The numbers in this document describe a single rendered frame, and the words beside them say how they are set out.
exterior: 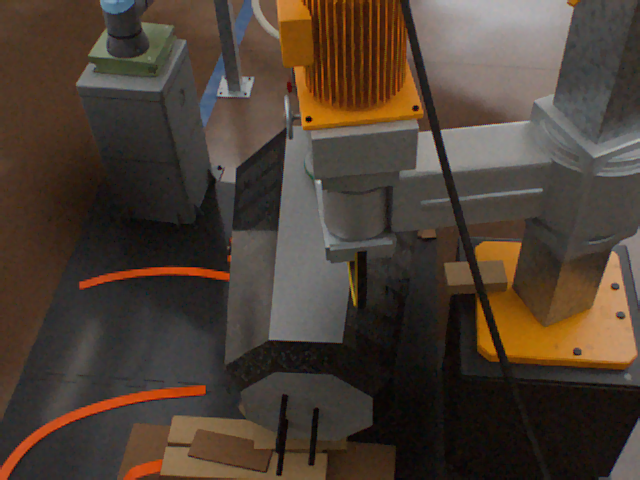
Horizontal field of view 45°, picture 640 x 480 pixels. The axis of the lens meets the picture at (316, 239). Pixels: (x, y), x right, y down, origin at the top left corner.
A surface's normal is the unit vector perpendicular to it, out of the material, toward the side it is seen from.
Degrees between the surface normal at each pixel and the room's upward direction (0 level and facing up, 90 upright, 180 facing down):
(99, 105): 90
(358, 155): 90
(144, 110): 90
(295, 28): 90
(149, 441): 0
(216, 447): 0
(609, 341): 0
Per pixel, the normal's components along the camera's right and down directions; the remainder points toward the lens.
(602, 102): -0.91, 0.33
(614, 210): 0.20, 0.72
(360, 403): -0.08, 0.74
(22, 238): -0.04, -0.67
